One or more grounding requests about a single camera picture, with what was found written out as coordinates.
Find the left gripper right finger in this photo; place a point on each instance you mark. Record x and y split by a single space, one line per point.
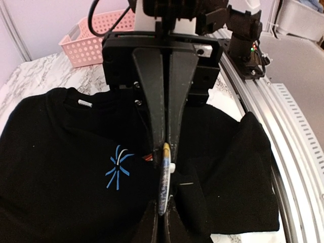
173 228

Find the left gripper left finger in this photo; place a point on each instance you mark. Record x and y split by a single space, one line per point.
148 227

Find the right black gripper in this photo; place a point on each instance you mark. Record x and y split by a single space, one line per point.
127 56

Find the yellow brooch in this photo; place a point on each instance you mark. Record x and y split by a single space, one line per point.
167 168

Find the round orange white brooch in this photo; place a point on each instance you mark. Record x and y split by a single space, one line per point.
148 157

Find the black t-shirt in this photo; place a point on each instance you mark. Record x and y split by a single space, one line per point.
72 171

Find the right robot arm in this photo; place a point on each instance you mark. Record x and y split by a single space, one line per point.
198 18

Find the pink perforated plastic basket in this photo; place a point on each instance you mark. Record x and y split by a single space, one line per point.
81 47

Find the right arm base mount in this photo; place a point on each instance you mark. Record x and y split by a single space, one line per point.
246 57

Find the aluminium front rail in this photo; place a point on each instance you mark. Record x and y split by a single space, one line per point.
288 102

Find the right aluminium frame post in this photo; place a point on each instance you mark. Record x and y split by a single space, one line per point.
14 33

